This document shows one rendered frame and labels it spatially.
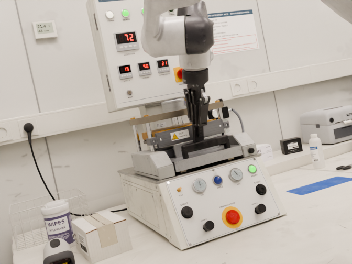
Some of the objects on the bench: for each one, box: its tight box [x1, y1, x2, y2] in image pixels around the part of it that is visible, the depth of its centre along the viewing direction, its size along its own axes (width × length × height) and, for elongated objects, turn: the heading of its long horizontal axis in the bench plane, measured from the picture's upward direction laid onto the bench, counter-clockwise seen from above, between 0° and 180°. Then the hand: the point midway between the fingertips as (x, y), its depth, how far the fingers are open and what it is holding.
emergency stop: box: [226, 210, 240, 225], centre depth 109 cm, size 2×4×4 cm, turn 7°
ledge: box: [263, 139, 352, 177], centre depth 193 cm, size 30×84×4 cm, turn 9°
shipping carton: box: [71, 210, 133, 264], centre depth 117 cm, size 19×13×9 cm
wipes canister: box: [41, 199, 76, 248], centre depth 127 cm, size 9×9×15 cm
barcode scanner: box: [43, 238, 75, 264], centre depth 111 cm, size 20×8×8 cm, turn 99°
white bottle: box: [309, 134, 325, 169], centre depth 169 cm, size 5×5×14 cm
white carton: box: [256, 144, 273, 162], centre depth 185 cm, size 12×23×7 cm, turn 19°
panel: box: [165, 157, 282, 248], centre depth 110 cm, size 2×30×19 cm, turn 7°
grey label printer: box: [300, 105, 352, 145], centre depth 205 cm, size 25×20×17 cm
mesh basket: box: [9, 188, 91, 251], centre depth 148 cm, size 22×26×13 cm
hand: (198, 135), depth 119 cm, fingers closed, pressing on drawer
